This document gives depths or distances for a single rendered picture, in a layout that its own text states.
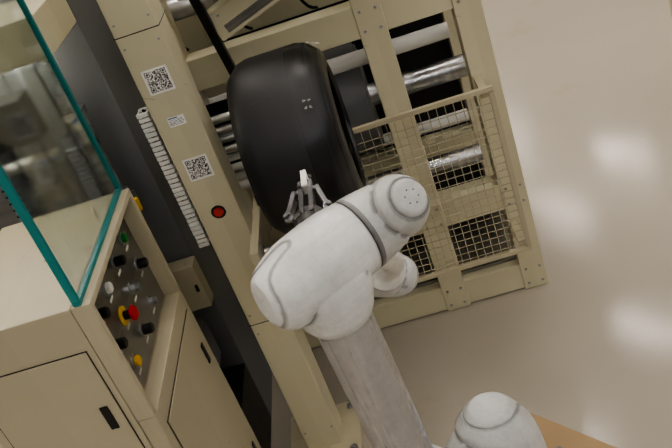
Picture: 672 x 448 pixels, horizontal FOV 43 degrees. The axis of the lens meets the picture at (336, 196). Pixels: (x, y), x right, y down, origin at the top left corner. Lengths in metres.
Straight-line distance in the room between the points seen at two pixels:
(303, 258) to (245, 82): 1.16
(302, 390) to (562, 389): 0.91
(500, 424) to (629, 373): 1.50
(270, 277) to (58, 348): 0.92
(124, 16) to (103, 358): 0.90
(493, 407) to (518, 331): 1.68
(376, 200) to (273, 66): 1.13
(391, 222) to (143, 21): 1.23
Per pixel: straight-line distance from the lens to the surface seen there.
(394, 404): 1.49
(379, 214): 1.32
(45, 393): 2.20
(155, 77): 2.42
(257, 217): 2.70
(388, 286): 1.90
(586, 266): 3.63
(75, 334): 2.07
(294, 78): 2.33
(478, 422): 1.70
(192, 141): 2.48
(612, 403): 3.07
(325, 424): 3.12
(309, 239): 1.30
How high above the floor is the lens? 2.22
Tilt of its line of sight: 29 degrees down
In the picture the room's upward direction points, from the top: 20 degrees counter-clockwise
